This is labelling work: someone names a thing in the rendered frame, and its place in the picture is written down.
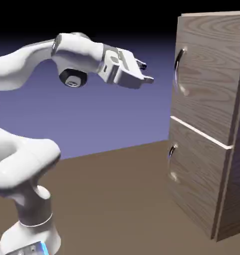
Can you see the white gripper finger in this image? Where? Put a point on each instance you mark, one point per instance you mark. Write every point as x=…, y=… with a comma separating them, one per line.
x=148, y=79
x=141, y=64

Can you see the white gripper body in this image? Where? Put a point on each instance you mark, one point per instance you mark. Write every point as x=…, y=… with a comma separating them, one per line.
x=127, y=69

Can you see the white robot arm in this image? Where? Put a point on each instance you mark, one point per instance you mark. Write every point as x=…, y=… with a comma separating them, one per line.
x=75, y=53

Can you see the tall wooden cabinet door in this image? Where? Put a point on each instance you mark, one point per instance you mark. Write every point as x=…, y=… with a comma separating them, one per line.
x=207, y=79

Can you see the wooden cabinet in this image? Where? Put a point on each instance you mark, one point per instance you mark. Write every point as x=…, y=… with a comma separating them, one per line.
x=211, y=123

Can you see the short wooden cabinet door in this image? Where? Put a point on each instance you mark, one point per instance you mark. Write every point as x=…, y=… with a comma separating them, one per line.
x=195, y=179

